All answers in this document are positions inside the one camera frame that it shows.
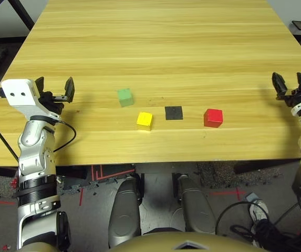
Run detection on thin black left wrist cable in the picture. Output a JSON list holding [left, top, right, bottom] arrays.
[[47, 119, 77, 153]]

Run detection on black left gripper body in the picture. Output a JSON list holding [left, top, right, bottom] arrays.
[[36, 89, 69, 115]]

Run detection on red wooden block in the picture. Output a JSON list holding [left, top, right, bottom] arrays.
[[203, 108, 224, 129]]

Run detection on black frame side table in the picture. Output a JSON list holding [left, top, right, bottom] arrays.
[[0, 0, 35, 31]]

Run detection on speckled grey foam mat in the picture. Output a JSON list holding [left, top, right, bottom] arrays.
[[196, 162, 282, 189]]

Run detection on grey robot leg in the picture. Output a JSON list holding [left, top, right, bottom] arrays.
[[175, 173, 216, 234], [108, 176, 142, 249]]

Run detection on black floor tile red lines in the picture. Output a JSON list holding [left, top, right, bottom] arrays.
[[57, 164, 136, 196]]

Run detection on grey right robot leg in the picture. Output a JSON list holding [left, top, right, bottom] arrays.
[[175, 173, 216, 234]]

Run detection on gold robot torso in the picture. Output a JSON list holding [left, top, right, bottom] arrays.
[[109, 230, 268, 252]]

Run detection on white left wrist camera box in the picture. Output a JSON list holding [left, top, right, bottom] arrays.
[[1, 78, 46, 119]]

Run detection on grey left robot leg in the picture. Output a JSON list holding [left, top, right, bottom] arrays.
[[108, 176, 142, 249]]

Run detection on yellow wooden block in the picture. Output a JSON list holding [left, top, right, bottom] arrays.
[[136, 112, 154, 131]]

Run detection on black square pad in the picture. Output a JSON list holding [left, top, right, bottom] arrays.
[[164, 106, 184, 121]]

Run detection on black floor cable bundle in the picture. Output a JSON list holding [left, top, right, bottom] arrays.
[[215, 201, 301, 250]]

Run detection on green wooden block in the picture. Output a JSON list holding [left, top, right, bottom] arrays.
[[117, 88, 134, 108]]

